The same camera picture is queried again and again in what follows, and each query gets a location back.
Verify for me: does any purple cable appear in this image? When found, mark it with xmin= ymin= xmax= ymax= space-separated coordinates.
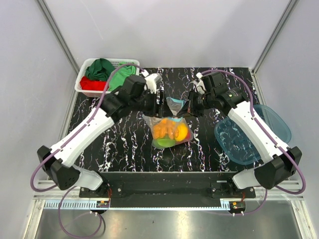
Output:
xmin=199 ymin=69 xmax=307 ymax=195
xmin=29 ymin=63 xmax=149 ymax=192

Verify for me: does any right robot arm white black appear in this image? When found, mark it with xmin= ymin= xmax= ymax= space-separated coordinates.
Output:
xmin=177 ymin=69 xmax=306 ymax=198

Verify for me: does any aluminium frame rail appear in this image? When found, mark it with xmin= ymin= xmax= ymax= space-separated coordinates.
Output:
xmin=31 ymin=181 xmax=317 ymax=239

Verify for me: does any orange fake food piece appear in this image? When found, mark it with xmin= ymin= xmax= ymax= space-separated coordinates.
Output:
xmin=153 ymin=119 xmax=177 ymax=139

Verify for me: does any clear zip top bag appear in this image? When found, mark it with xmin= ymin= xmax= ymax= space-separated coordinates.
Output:
xmin=142 ymin=97 xmax=193 ymax=149

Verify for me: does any dark green cloth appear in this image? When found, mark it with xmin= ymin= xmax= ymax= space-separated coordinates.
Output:
xmin=85 ymin=58 xmax=115 ymax=82

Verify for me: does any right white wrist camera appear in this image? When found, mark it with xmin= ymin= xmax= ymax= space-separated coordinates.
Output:
xmin=194 ymin=72 xmax=206 ymax=95

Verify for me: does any red fake bell pepper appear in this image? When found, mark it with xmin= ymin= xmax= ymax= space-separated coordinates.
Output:
xmin=187 ymin=131 xmax=192 ymax=140

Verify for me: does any green fake vegetable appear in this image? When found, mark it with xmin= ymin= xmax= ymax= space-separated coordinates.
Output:
xmin=153 ymin=138 xmax=176 ymax=149

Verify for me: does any red cloth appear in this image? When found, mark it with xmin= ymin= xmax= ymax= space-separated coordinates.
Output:
xmin=80 ymin=76 xmax=106 ymax=91

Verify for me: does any teal plastic container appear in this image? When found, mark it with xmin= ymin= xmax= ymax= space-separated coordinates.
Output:
xmin=254 ymin=105 xmax=292 ymax=143

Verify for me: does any teal plastic container lid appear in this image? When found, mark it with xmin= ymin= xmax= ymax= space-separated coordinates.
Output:
xmin=214 ymin=117 xmax=261 ymax=165

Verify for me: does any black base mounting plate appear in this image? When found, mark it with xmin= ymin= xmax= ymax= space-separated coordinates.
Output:
xmin=78 ymin=171 xmax=257 ymax=209

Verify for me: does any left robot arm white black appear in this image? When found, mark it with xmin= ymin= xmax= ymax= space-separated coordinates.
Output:
xmin=37 ymin=73 xmax=161 ymax=197

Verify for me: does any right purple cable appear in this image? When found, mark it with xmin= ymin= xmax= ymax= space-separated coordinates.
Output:
xmin=199 ymin=69 xmax=307 ymax=195

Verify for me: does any white plastic basket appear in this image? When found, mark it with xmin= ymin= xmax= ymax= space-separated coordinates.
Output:
xmin=75 ymin=58 xmax=140 ymax=98

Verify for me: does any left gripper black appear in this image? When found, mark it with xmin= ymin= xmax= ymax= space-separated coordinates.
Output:
xmin=130 ymin=89 xmax=172 ymax=118

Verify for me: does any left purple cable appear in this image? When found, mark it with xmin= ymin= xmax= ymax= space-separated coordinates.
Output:
xmin=29 ymin=63 xmax=149 ymax=192

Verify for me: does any yellow fake lemon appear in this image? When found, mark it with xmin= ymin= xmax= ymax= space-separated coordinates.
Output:
xmin=174 ymin=123 xmax=188 ymax=141

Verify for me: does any light green cloth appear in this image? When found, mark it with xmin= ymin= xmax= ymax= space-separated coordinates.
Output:
xmin=107 ymin=66 xmax=136 ymax=91

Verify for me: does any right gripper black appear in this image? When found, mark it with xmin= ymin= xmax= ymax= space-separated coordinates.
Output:
xmin=176 ymin=89 xmax=215 ymax=119

